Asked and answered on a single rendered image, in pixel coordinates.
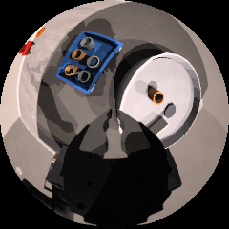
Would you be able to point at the bronze bushing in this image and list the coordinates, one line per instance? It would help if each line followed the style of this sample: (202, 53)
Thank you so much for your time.
(68, 70)
(159, 98)
(76, 53)

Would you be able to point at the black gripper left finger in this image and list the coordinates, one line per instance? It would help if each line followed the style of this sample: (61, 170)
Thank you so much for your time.
(91, 139)

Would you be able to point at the blue crate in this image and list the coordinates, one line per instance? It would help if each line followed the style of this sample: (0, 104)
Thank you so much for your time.
(104, 48)

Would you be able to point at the steel bushing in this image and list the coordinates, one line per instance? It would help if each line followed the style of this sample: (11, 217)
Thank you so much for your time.
(81, 78)
(89, 62)
(87, 40)

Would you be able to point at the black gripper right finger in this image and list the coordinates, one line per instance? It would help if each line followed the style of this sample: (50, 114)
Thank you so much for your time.
(136, 137)

